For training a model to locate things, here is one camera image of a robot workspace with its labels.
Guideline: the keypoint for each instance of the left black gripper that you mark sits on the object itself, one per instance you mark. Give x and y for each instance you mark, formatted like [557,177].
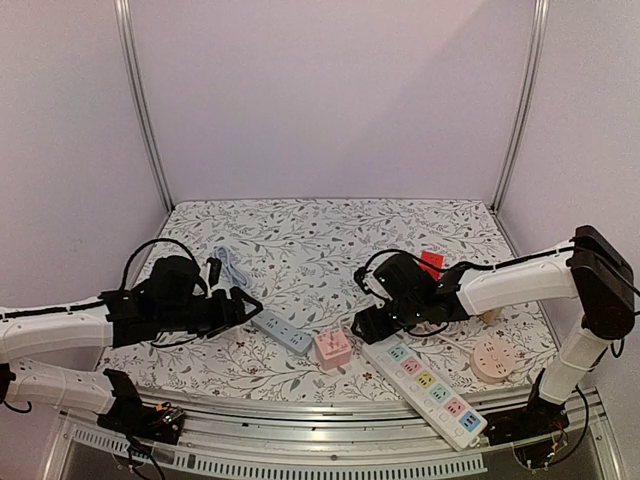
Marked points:
[225,319]

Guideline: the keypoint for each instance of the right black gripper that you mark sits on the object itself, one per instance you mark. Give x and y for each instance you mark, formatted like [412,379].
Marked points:
[380,316]

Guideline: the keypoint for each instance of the pink cube adapter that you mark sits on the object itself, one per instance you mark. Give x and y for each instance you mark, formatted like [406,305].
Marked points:
[332,348]

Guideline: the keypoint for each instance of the blue power strip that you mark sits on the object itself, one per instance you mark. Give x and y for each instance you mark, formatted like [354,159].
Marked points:
[282,332]

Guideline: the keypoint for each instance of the red cube socket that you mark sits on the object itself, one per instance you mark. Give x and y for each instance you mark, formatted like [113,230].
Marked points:
[432,263]

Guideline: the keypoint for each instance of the beige cube adapter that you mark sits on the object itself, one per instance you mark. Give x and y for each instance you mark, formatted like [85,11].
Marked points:
[490,317]

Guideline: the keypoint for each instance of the round pink socket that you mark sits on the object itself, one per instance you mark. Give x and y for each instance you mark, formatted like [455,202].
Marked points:
[492,360]

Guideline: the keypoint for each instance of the white long power strip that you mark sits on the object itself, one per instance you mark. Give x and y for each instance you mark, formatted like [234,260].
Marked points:
[450,415]

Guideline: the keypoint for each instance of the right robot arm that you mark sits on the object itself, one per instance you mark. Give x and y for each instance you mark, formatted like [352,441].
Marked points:
[586,267]

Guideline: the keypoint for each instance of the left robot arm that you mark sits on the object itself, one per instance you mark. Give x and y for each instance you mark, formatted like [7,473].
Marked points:
[179,296]

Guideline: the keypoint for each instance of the floral tablecloth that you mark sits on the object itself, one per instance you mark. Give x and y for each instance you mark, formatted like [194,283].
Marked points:
[300,257]

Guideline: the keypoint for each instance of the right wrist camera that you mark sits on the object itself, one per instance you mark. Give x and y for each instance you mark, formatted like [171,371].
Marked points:
[360,278]

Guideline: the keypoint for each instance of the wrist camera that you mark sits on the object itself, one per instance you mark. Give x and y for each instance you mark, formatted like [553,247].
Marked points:
[360,278]
[210,273]

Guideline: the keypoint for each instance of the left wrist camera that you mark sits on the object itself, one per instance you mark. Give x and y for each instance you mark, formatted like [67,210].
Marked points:
[210,273]

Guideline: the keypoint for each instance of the aluminium front rail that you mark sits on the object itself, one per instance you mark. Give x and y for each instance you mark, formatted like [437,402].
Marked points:
[244,439]

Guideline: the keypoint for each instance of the left aluminium frame post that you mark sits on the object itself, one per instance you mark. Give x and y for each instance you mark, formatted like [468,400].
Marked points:
[125,29]

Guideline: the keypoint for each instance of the aluminium frame post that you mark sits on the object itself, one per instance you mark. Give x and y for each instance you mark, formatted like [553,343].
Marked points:
[125,29]
[533,58]

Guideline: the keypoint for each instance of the right aluminium frame post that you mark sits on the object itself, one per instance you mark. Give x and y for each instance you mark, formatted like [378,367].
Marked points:
[533,58]

